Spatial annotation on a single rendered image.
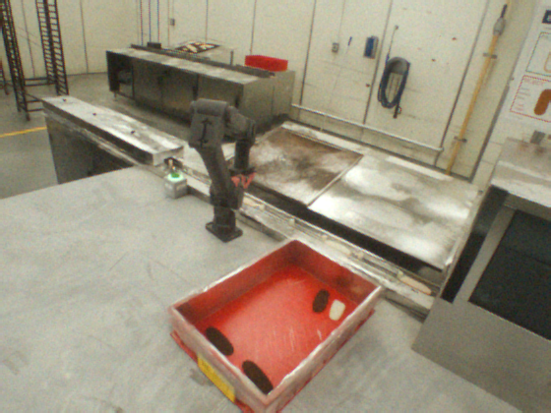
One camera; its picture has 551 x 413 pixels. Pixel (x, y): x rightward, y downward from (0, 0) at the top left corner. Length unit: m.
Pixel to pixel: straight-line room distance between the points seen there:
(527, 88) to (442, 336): 1.11
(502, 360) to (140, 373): 0.81
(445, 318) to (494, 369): 0.16
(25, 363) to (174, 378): 0.33
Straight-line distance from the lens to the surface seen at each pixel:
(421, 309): 1.07
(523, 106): 1.70
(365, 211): 1.33
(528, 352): 0.91
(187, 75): 4.69
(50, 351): 0.95
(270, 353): 0.87
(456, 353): 0.96
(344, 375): 0.88
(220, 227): 1.18
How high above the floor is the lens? 1.52
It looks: 29 degrees down
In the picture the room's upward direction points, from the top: 8 degrees clockwise
